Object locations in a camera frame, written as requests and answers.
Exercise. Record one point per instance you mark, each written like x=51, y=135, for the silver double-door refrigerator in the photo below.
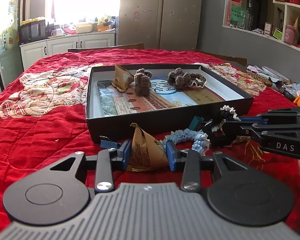
x=171, y=25

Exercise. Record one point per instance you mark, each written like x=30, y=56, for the black shallow cardboard box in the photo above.
x=164, y=120

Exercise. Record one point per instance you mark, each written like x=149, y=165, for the white wall shelf unit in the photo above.
x=276, y=20

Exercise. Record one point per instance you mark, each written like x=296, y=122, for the dark wooden headboard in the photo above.
x=139, y=46

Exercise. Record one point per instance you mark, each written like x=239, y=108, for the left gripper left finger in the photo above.
x=109, y=160

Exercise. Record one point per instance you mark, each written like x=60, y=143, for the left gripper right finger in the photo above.
x=187, y=160

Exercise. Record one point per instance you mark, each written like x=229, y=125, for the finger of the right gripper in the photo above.
x=237, y=128
x=249, y=120

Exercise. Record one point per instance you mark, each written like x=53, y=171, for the brown paper pyramid packet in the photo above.
x=146, y=153

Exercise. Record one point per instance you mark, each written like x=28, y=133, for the blue binder clip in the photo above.
x=105, y=142

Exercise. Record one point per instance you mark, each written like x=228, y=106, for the black white-trim scrunchie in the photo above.
x=214, y=129

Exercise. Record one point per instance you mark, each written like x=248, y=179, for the dark brown lace scrunchie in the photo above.
x=197, y=80

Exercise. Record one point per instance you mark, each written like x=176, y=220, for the illustrated book in box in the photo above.
x=162, y=96

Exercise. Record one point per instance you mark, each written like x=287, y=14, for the brown paper pyramid in box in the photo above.
x=123, y=78

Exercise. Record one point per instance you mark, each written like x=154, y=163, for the teal binder clip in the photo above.
x=196, y=123

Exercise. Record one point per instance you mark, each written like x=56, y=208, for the white kitchen cabinet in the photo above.
x=33, y=51

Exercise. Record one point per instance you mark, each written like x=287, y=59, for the black microwave oven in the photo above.
x=32, y=31

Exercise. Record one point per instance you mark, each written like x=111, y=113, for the light blue scrunchie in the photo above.
x=201, y=143

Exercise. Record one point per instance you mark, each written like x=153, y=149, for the red quilted bedspread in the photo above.
x=29, y=143

